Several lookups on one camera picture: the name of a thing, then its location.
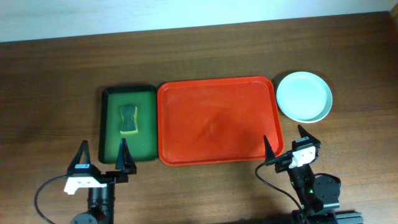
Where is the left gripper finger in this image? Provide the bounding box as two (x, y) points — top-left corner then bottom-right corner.
(67, 140), (91, 175)
(115, 138), (137, 174)

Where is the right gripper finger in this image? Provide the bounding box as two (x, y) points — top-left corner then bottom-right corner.
(264, 135), (275, 162)
(297, 124), (315, 142)

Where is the white round plate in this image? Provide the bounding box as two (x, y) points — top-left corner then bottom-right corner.
(280, 106), (331, 123)

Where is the mint green round plate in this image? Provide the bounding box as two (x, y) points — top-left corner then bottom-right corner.
(276, 72), (333, 109)

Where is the green yellow sponge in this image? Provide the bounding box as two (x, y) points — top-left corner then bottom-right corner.
(120, 105), (138, 134)

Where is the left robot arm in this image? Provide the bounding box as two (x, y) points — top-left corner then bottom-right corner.
(64, 138), (137, 224)

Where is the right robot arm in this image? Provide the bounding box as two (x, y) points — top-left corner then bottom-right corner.
(255, 125), (341, 223)

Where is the dark green plastic tray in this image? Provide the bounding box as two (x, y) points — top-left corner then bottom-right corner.
(98, 85), (158, 164)

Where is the red plastic tray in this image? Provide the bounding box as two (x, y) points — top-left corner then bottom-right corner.
(157, 76), (285, 166)

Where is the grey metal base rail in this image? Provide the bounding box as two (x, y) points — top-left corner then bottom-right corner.
(290, 210), (364, 224)

